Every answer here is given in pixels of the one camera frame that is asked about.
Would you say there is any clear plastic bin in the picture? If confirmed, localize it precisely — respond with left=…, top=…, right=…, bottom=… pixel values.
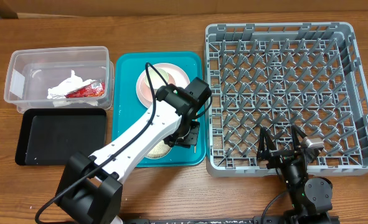
left=4, top=46, right=115, bottom=113

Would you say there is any teal serving tray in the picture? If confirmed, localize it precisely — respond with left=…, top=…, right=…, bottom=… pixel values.
left=111, top=51, right=206, bottom=167

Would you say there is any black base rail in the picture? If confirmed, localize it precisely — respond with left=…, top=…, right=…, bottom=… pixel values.
left=123, top=216, right=294, bottom=224

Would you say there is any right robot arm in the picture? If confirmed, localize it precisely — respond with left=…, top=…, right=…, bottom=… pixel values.
left=257, top=124, right=340, bottom=224

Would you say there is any red snack wrapper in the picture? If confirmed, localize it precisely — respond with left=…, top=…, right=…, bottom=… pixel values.
left=65, top=81, right=105, bottom=98

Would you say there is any right wooden chopstick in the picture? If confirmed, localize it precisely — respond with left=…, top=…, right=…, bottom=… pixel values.
left=194, top=119, right=198, bottom=154

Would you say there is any grey bowl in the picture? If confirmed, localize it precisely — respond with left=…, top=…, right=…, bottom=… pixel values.
left=146, top=141, right=171, bottom=159

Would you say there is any white napkin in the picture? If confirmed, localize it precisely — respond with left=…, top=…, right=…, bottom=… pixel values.
left=47, top=70, right=95, bottom=108

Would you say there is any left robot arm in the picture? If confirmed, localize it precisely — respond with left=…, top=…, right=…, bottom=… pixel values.
left=52, top=80, right=211, bottom=223

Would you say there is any pink plate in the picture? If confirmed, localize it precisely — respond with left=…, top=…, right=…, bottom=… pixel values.
left=136, top=63, right=190, bottom=108

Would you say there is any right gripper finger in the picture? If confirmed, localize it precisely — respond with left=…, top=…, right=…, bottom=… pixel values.
left=291, top=124, right=307, bottom=151
left=257, top=128, right=276, bottom=156

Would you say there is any grey dish rack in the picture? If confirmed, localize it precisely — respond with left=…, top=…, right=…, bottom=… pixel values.
left=205, top=22, right=368, bottom=177

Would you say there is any black plastic tray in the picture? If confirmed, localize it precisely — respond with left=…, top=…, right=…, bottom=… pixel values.
left=15, top=108, right=107, bottom=166

